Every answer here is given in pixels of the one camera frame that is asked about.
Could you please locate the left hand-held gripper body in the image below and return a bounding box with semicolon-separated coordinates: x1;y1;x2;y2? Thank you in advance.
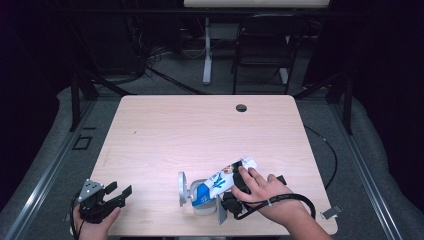
77;178;126;224

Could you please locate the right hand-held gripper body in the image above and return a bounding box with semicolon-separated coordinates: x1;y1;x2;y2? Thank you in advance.
216;191;253;226

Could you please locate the white and blue pouch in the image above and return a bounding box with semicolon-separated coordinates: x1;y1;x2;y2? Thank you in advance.
191;155;259;208

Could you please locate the person's left hand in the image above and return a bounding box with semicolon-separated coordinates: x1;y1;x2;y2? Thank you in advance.
72;203;123;240

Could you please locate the person's right hand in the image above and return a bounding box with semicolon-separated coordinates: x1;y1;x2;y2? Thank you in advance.
230;165;311;231

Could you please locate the black-edged floor hatch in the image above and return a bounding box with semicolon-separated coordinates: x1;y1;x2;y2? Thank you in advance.
71;134;94;152

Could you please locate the black metal stand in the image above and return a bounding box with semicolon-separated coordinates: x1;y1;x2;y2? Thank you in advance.
293;71;354;136
68;71;138;133

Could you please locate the white desk leg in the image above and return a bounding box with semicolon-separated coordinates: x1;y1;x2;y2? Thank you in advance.
279;34;290;85
202;17;214;86

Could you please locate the black folding chair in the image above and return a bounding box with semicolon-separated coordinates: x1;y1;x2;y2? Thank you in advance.
230;13;309;95

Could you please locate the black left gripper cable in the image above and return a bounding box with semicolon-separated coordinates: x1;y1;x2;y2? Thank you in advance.
68;189;83;240

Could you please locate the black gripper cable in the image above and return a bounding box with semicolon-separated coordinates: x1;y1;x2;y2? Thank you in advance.
234;193;317;221
68;189;83;240

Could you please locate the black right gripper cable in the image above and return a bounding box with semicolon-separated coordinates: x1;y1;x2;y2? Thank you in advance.
234;193;317;221

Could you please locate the aluminium floor rail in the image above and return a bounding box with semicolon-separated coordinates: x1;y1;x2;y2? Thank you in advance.
328;103;404;240
3;99;98;240

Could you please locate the thin black floor cable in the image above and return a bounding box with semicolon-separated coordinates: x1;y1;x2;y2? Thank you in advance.
303;124;339;191

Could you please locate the thick black floor cable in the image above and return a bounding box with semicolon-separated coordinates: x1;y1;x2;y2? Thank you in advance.
144;64;209;96

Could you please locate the tangle of cables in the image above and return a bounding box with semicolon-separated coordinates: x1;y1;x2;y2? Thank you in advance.
143;45;175;68

